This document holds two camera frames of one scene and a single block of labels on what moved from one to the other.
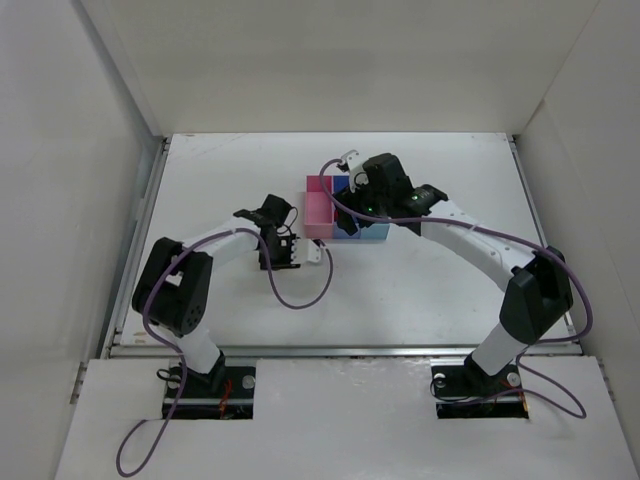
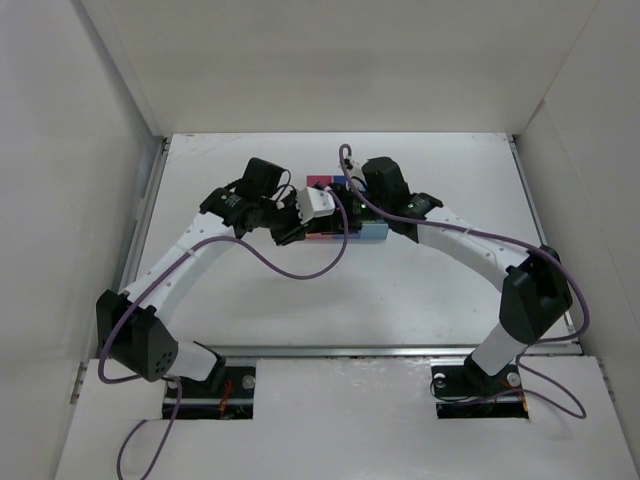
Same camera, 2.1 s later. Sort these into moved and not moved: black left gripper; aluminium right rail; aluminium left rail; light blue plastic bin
Moved: black left gripper
Not moved: aluminium right rail; light blue plastic bin; aluminium left rail
